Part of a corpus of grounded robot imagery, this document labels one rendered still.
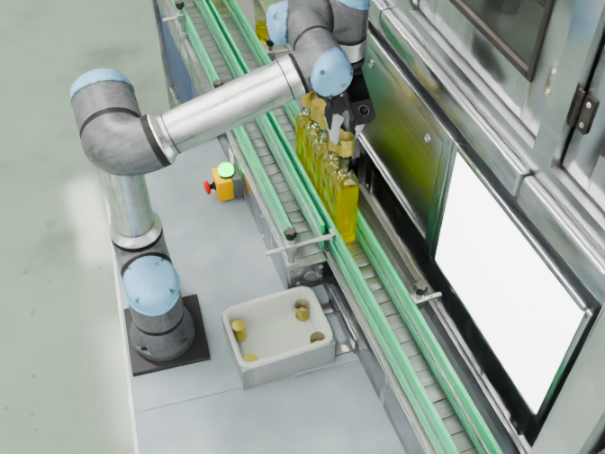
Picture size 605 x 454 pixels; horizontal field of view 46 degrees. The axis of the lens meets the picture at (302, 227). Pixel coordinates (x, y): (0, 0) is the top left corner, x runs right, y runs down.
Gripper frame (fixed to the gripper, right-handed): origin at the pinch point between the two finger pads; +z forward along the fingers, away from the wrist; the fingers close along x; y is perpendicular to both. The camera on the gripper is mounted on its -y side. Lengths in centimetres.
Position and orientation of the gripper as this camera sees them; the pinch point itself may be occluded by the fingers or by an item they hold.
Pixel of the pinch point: (346, 139)
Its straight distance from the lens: 156.8
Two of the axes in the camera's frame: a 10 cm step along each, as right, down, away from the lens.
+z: 0.0, 6.8, 7.3
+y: -3.4, -6.9, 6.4
